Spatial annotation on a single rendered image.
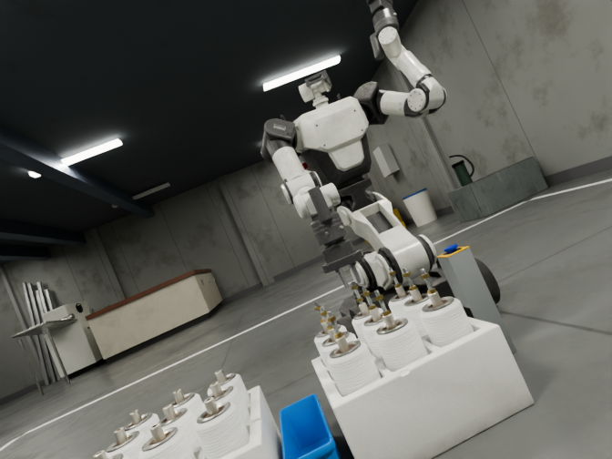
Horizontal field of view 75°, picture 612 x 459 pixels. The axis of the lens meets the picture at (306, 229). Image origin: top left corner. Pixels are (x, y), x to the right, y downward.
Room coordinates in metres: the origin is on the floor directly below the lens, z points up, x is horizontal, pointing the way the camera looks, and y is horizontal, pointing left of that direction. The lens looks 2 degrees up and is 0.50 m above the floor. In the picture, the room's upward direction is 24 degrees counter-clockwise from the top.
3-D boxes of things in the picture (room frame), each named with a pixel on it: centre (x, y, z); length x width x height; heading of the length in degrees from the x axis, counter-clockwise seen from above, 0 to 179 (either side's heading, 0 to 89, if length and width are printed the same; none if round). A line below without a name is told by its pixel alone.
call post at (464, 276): (1.13, -0.35, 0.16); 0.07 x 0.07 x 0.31; 7
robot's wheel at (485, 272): (1.54, -0.52, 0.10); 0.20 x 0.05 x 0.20; 8
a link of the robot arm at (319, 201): (1.12, -0.07, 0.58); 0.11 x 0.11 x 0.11; 4
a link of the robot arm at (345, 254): (1.13, -0.06, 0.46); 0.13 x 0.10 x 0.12; 74
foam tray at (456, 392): (1.02, -0.07, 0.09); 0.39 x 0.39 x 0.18; 7
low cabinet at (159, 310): (8.11, 3.27, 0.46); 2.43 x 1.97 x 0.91; 8
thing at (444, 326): (0.91, -0.21, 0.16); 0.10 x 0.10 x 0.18
